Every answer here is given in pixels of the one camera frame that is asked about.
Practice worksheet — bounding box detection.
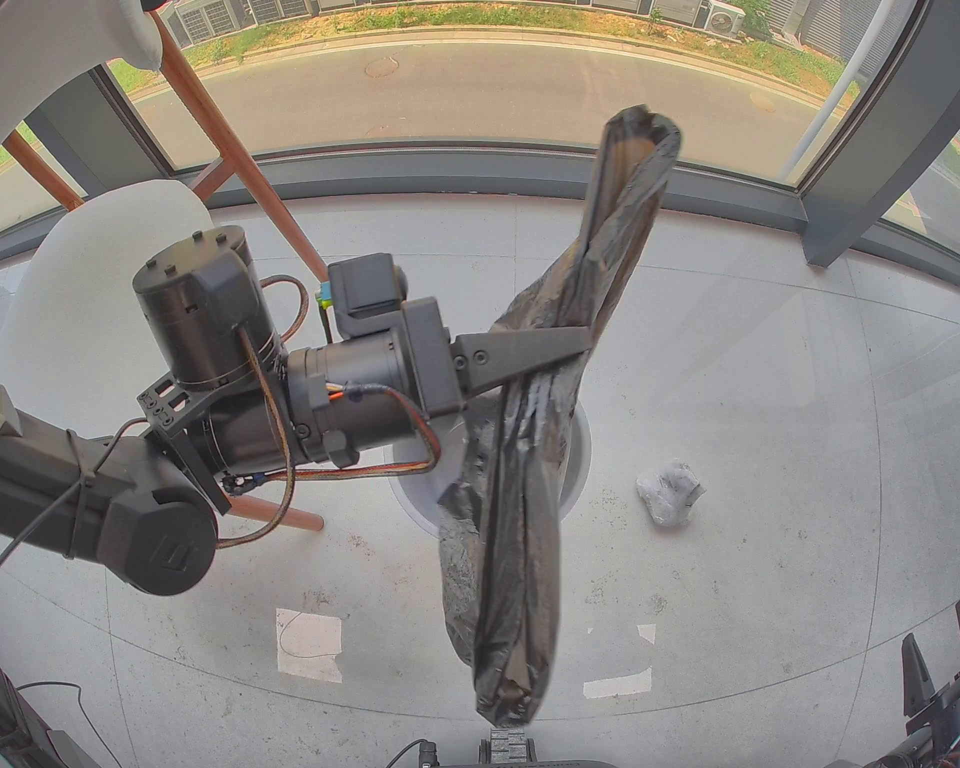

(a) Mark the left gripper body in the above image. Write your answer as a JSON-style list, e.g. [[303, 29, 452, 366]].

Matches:
[[285, 296, 468, 470]]

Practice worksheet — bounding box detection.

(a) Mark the black cable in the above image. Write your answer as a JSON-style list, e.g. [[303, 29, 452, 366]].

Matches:
[[384, 738, 438, 768], [13, 680, 97, 768]]

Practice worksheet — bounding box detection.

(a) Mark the crumpled white paper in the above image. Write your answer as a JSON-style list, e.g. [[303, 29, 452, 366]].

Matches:
[[635, 456, 708, 531]]

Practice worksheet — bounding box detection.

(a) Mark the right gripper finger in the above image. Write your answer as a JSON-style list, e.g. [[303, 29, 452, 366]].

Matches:
[[901, 633, 936, 721]]

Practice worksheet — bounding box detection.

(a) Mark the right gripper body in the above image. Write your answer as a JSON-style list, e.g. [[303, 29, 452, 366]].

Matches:
[[904, 686, 960, 748]]

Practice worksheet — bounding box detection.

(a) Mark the white chair with wooden legs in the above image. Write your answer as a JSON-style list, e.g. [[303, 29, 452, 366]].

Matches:
[[0, 0, 332, 534]]

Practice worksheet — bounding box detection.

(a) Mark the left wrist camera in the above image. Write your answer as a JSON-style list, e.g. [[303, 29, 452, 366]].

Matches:
[[324, 252, 411, 340]]

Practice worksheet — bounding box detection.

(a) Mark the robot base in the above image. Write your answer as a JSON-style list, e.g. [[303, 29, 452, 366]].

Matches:
[[435, 723, 618, 768]]

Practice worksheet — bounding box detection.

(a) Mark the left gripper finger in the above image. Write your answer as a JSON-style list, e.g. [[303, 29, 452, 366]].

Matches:
[[450, 325, 598, 399]]

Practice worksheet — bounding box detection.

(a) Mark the window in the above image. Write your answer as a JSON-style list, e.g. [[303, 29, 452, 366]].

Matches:
[[0, 0, 960, 291]]

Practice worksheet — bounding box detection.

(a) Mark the black plastic bag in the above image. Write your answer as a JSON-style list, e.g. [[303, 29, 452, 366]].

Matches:
[[437, 103, 684, 727]]

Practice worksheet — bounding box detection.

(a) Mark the white trash bin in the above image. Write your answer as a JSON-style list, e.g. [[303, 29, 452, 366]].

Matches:
[[385, 396, 594, 538]]

